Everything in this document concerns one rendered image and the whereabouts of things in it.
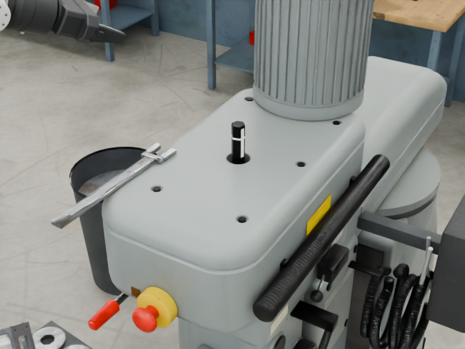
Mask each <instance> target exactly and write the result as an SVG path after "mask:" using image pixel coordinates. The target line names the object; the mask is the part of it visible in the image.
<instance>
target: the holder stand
mask: <svg viewBox="0 0 465 349"><path fill-rule="evenodd" d="M32 335H33V340H34V343H35V348H36V349H93V348H91V347H90V346H88V345H87V344H85V343H84V342H83V341H81V340H79V339H78V338H77V337H75V336H73V335H72V334H71V333H70V332H68V331H66V330H65V329H64V328H62V327H60V326H59V325H58V324H56V323H55V322H53V321H49V322H48V323H47V324H46V325H44V326H43V327H41V328H40V329H38V330H37V331H36V332H34V333H33V334H32ZM22 343H23V347H24V349H27V346H26V341H25V340H23V341H22Z"/></svg>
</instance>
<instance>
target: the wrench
mask: <svg viewBox="0 0 465 349"><path fill-rule="evenodd" d="M160 149H161V144H160V143H156V144H154V145H153V146H151V147H150V148H148V149H147V150H145V152H143V153H142V154H141V157H142V159H141V160H140V161H138V162H136V163H135V164H133V165H132V166H130V167H129V168H127V169H126V170H125V171H123V172H121V173H120V174H119V175H117V176H116V177H114V178H113V179H112V180H110V181H108V182H107V183H106V184H105V185H103V186H101V187H100V188H99V189H97V190H95V191H94V192H93V193H91V194H90V195H88V196H87V197H85V198H84V199H83V200H81V201H80V202H78V203H77V204H75V205H74V206H72V207H71V208H69V209H68V210H67V211H65V212H63V213H62V214H61V215H59V216H58V217H56V218H55V219H53V220H52V221H51V224H52V225H53V226H56V227H57V228H59V229H63V228H64V227H65V226H67V225H68V224H70V223H71V222H72V221H74V220H75V219H77V218H78V217H79V216H81V215H82V214H84V213H85V212H87V211H88V210H89V209H91V208H92V207H94V206H95V205H96V204H98V203H99V202H101V201H102V200H103V199H105V198H106V197H108V196H109V195H110V194H112V193H114V192H115V191H116V190H117V189H119V188H120V187H122V186H123V185H125V184H126V183H127V182H129V181H131V180H132V179H133V178H134V177H136V176H137V175H139V174H140V173H142V172H143V171H144V170H146V169H148V167H150V166H151V165H153V164H154V163H157V164H162V163H163V162H166V161H167V160H168V159H170V158H171V157H173V156H174V155H175V154H176V150H175V149H173V148H172V149H169V150H168V151H166V152H165V153H164V154H162V155H160V156H156V155H155V154H154V153H156V152H157V151H159V150H160Z"/></svg>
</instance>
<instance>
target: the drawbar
mask: <svg viewBox="0 0 465 349"><path fill-rule="evenodd" d="M241 129H244V136H245V124H244V122H242V121H235V122H233V123H231V134H232V137H231V159H232V163H233V164H245V139H244V156H243V157H242V158H241V141H238V140H233V138H241Z"/></svg>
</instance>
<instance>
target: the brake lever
mask: <svg viewBox="0 0 465 349"><path fill-rule="evenodd" d="M128 297H129V296H128V295H126V294H125V293H123V292H122V293H121V294H120V295H119V296H118V297H117V298H116V299H115V300H108V301H107V302H106V303H105V304H104V305H103V306H102V307H101V308H100V309H99V310H98V311H97V312H96V313H95V314H94V315H93V317H92V318H91V319H90V320H89V321H88V324H89V327H90V328H91V329H92V330H98V329H99V328H100V327H102V326H103V325H104V324H105V323H106V322H107V321H108V320H109V319H110V318H111V317H113V316H114V315H115V314H116V313H117V312H119V310H120V308H119V305H120V304H121V303H122V302H123V301H125V300H126V299H127V298H128Z"/></svg>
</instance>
